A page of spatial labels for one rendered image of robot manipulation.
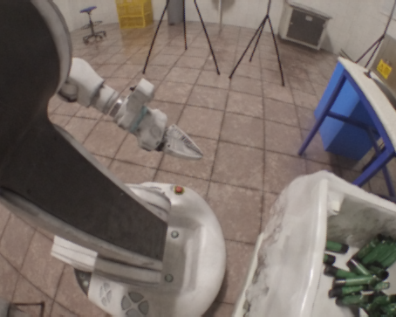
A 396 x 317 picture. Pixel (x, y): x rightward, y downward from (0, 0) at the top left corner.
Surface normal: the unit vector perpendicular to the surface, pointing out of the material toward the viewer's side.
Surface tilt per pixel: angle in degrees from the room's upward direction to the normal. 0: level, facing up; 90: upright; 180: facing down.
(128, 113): 67
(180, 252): 0
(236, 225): 0
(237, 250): 0
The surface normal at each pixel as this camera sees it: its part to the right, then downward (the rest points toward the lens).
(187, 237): 0.03, -0.59
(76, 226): 0.95, -0.12
